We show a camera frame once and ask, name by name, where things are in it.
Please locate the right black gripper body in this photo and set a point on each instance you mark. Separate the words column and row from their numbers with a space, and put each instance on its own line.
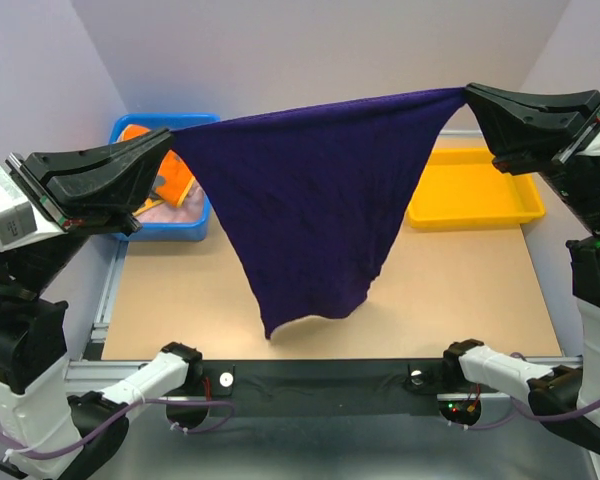
column 555, row 135

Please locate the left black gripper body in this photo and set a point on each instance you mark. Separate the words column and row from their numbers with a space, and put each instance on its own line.
column 30, row 168

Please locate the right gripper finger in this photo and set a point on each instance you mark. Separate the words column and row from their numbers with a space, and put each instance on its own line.
column 541, row 110
column 530, row 142

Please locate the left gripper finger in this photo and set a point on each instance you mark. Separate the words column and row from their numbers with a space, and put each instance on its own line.
column 92, row 203
column 140, row 155

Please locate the purple towel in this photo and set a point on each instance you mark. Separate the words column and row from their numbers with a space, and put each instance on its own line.
column 312, row 199

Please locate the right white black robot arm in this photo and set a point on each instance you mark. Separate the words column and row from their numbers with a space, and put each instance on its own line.
column 565, row 400

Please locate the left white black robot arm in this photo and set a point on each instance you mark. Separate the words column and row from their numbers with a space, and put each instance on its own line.
column 48, row 433

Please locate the orange towel with grey spots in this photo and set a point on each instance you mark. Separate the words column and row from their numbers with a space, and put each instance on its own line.
column 172, row 184

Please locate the pink towel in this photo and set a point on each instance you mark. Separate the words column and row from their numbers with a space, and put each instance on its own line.
column 158, row 211

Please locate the yellow plastic tray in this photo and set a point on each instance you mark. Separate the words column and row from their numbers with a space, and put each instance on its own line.
column 461, row 189

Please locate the blue plastic bin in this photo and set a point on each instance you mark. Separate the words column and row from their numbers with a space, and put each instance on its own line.
column 194, row 231

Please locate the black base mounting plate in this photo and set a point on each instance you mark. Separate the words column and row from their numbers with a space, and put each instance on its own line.
column 295, row 388

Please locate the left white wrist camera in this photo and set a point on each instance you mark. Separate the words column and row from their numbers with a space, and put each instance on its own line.
column 21, row 222

